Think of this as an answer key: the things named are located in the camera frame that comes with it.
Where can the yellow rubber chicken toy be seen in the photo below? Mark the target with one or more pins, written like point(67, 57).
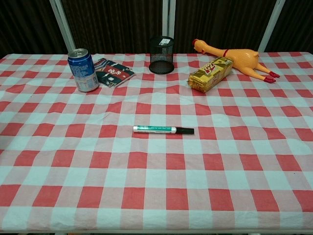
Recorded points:
point(244, 57)

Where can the white frame post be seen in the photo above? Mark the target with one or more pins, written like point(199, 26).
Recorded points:
point(62, 24)
point(168, 17)
point(271, 24)

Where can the white green marker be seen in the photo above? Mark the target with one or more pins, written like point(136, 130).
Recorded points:
point(154, 129)

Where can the yellow cracker package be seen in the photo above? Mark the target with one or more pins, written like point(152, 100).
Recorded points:
point(211, 74)

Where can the black mesh pen holder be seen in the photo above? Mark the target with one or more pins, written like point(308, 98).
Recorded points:
point(161, 58)

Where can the red white checkered tablecloth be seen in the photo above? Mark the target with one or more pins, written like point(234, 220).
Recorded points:
point(156, 171)

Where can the blue drink can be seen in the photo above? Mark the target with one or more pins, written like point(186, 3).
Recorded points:
point(83, 71)

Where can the dark printed snack packet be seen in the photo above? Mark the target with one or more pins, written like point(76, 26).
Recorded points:
point(115, 72)

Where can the black marker cap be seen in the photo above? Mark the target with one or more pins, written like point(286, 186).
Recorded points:
point(185, 131)

